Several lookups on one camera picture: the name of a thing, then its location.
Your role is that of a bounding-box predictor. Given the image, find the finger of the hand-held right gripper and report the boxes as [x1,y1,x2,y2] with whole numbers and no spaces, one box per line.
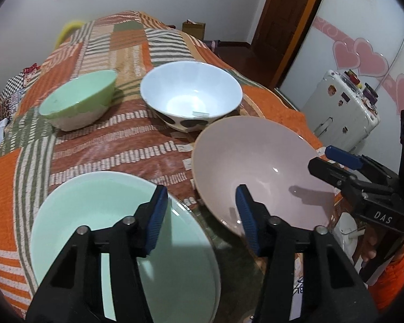
[308,157,368,196]
[325,146,399,189]

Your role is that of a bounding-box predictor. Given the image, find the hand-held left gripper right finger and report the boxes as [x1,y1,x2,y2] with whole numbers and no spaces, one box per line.
[235,184,379,323]

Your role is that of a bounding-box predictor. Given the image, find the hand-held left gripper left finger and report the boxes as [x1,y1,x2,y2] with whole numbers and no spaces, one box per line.
[25,184,169,323]

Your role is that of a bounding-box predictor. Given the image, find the green plate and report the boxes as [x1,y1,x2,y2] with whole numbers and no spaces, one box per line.
[30,171,221,323]

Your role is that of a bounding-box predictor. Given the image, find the pink bowl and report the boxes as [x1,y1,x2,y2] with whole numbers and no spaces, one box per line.
[191,116,335,238]

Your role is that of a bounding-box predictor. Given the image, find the white bowl with dark spots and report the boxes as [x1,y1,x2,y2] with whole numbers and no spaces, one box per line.
[140,61,243,133]

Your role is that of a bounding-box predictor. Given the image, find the green bowl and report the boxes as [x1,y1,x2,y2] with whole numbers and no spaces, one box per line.
[39,70,118,132]

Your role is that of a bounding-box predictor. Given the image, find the person's right forearm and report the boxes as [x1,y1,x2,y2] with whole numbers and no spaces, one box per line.
[370,247,404,310]

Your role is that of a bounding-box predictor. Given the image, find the person's right hand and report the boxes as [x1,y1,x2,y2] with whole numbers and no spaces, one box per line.
[360,230,379,261]

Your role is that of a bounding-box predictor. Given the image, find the white plastic object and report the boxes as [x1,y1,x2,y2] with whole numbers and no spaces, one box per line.
[333,212,364,266]

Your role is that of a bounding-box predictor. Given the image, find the white suitcase with stickers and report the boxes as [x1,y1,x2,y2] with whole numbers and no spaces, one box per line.
[301,70,380,149]

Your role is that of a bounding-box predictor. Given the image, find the dark purple jar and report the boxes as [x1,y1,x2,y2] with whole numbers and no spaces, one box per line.
[364,83,379,106]

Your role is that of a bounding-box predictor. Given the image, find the striped patchwork blanket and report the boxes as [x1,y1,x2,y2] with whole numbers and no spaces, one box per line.
[0,10,327,323]

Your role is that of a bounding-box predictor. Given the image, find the white wardrobe pink hearts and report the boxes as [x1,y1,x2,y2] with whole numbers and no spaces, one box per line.
[276,0,404,162]

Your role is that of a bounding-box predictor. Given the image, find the wooden door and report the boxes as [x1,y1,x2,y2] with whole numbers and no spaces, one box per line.
[251,0,315,61]

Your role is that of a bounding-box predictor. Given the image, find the grey purple bag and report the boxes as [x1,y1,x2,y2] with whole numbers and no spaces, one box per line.
[202,38,223,52]

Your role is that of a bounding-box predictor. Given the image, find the brown cardboard box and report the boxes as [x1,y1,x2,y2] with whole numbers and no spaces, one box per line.
[182,19,206,39]

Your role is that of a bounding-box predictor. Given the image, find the floral checked patchwork quilt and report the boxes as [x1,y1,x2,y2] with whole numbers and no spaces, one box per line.
[0,62,43,132]

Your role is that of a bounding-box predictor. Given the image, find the yellow foam tube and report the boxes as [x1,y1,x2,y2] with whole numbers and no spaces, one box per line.
[55,21,85,48]

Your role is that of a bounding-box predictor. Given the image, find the wooden door frame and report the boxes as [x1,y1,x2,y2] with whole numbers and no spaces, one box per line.
[273,0,332,90]

